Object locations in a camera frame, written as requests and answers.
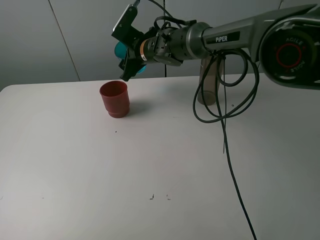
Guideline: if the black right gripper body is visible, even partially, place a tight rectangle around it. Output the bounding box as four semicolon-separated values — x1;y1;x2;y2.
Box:
126;26;157;68

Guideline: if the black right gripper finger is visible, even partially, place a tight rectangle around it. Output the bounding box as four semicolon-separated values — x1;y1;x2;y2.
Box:
118;56;146;81

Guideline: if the teal transparent plastic cup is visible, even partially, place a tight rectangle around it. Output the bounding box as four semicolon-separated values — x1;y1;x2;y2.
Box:
114;41;141;72

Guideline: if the brown transparent plastic bottle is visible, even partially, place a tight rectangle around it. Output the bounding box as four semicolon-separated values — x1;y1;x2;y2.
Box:
197;56;220;106

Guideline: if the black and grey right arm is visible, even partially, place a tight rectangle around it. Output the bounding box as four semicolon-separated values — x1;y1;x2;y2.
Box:
112;4;320;90

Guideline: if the red plastic cup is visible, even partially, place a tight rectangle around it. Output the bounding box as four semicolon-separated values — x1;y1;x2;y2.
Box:
99;80;130;118

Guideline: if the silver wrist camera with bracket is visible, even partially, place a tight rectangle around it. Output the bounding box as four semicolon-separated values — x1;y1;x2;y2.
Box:
111;4;144;49

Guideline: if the black cable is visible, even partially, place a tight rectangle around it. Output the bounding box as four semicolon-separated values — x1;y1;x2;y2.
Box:
132;0;261;240

